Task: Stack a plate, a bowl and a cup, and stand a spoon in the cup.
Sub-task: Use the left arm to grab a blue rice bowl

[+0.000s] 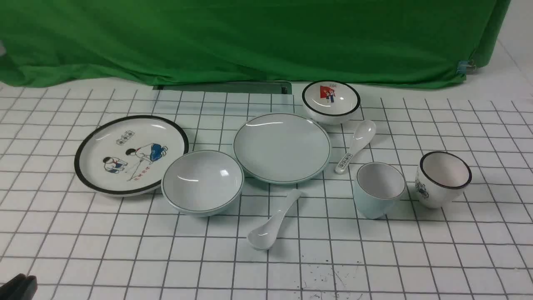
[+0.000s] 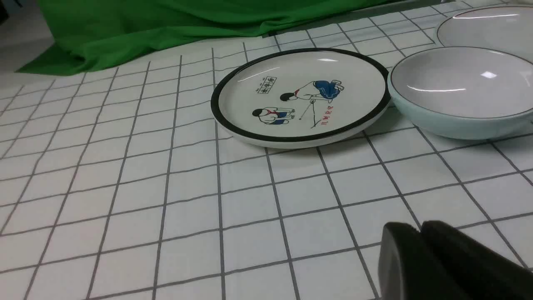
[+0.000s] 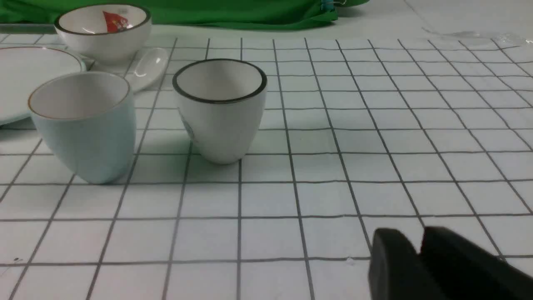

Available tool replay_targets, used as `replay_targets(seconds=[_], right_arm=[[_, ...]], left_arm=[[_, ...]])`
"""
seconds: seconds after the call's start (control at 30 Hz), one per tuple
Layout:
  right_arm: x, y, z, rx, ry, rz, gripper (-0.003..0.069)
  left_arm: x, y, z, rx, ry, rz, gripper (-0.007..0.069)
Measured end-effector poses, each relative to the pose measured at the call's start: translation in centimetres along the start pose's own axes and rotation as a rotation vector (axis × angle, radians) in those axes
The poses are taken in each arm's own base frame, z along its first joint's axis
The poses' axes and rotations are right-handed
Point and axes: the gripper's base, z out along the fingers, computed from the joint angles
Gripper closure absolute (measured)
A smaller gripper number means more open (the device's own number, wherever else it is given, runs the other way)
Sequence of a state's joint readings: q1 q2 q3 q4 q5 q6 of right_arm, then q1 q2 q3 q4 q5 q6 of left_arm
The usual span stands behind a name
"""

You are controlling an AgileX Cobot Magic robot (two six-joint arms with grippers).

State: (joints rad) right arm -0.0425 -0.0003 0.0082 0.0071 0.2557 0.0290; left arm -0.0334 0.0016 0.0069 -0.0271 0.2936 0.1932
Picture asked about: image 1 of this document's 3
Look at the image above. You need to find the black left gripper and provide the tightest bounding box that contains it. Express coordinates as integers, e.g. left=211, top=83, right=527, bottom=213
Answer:
left=0, top=274, right=38, bottom=300

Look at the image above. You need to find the pale green bowl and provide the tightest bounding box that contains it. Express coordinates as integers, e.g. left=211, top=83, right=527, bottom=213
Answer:
left=161, top=150, right=245, bottom=217

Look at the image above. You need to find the plain white ceramic spoon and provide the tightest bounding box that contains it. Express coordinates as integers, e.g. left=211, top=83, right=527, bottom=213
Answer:
left=246, top=189, right=301, bottom=250

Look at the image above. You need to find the pale green cup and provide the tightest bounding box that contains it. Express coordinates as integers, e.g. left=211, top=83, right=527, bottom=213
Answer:
left=353, top=162, right=406, bottom=220

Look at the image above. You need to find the black-rimmed illustrated plate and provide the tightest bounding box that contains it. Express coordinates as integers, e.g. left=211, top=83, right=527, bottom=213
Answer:
left=74, top=115, right=189, bottom=197

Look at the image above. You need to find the pale green plate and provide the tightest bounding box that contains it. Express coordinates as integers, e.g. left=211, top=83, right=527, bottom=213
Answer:
left=233, top=113, right=332, bottom=185

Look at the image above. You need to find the black-rimmed illustrated bowl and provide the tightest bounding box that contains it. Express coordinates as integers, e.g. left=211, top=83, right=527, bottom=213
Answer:
left=301, top=80, right=361, bottom=125

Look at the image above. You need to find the white spoon with label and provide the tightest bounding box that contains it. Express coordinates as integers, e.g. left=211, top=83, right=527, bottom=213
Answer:
left=334, top=120, right=376, bottom=174

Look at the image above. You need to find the black-rimmed illustrated cup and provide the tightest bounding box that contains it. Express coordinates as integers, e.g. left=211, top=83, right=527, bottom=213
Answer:
left=415, top=151, right=473, bottom=209

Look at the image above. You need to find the green backdrop cloth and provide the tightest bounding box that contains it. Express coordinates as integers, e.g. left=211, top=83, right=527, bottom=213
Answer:
left=0, top=0, right=510, bottom=89

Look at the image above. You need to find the blue binder clip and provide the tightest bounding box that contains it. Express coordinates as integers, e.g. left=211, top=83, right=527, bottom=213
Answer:
left=456, top=59, right=478, bottom=75

